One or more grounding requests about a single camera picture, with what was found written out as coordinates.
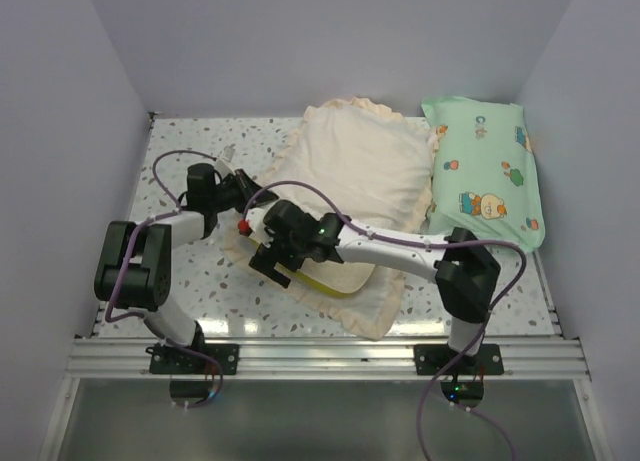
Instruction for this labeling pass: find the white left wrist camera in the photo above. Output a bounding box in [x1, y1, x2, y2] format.
[214, 145, 235, 178]

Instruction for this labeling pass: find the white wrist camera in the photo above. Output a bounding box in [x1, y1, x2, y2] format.
[214, 145, 235, 178]
[238, 208, 273, 246]

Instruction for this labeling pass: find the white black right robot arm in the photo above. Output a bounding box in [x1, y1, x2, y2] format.
[238, 200, 500, 374]

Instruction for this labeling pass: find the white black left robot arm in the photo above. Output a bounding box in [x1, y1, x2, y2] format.
[94, 163, 278, 374]

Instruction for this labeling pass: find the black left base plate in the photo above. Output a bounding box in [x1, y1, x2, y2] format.
[145, 342, 240, 376]

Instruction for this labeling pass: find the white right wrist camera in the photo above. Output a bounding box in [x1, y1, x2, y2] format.
[238, 208, 273, 246]

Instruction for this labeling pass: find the aluminium front rail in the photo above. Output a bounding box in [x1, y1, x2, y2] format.
[63, 336, 590, 381]

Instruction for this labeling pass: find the green cartoon print pillow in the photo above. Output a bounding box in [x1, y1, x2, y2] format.
[421, 96, 545, 253]

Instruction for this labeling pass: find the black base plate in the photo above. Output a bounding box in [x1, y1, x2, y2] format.
[145, 342, 240, 376]
[412, 343, 502, 380]

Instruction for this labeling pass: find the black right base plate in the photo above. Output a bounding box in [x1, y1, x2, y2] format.
[412, 343, 502, 380]

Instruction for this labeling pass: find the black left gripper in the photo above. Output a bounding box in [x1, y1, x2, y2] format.
[209, 169, 277, 215]

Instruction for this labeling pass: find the white pillowcase with cream ruffle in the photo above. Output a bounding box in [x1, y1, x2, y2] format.
[219, 96, 436, 342]

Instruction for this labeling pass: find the cream yellow dotted pillow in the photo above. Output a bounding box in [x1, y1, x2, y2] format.
[248, 259, 375, 298]

